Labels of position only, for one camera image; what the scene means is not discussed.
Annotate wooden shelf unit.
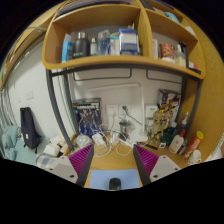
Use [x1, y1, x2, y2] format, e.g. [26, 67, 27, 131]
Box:
[42, 0, 207, 80]

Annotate white power adapter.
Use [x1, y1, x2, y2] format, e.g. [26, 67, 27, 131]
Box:
[91, 132, 107, 148]

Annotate black bag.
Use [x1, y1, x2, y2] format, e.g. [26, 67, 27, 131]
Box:
[19, 106, 42, 150]

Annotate red yellow chip canister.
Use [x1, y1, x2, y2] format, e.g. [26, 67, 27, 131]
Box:
[182, 130, 205, 159]

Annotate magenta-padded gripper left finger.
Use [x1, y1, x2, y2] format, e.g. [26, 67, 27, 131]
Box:
[44, 143, 95, 188]

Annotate brown tree figurine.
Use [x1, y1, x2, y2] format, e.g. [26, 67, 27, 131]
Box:
[146, 109, 171, 148]

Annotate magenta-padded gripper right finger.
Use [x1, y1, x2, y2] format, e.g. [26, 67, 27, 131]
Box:
[132, 143, 182, 187]

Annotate blue robot model box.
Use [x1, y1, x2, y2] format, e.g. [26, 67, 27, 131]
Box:
[72, 97, 102, 138]

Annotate black computer mouse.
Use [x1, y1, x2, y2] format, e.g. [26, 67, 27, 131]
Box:
[108, 177, 122, 191]

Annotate white red-capped lotion bottle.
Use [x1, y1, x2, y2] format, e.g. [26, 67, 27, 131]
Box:
[168, 128, 186, 154]

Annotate dark green container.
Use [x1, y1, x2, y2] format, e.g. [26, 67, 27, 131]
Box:
[160, 132, 173, 146]

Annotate teal blanket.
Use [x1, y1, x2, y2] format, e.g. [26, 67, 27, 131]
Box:
[1, 124, 25, 162]

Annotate printed figure box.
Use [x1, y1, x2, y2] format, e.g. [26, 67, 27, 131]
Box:
[156, 89, 182, 128]

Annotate blue pump spray bottle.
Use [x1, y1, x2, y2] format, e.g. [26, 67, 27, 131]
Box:
[176, 111, 190, 135]

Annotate metal cup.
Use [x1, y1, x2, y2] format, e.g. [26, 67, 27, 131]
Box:
[119, 120, 132, 136]

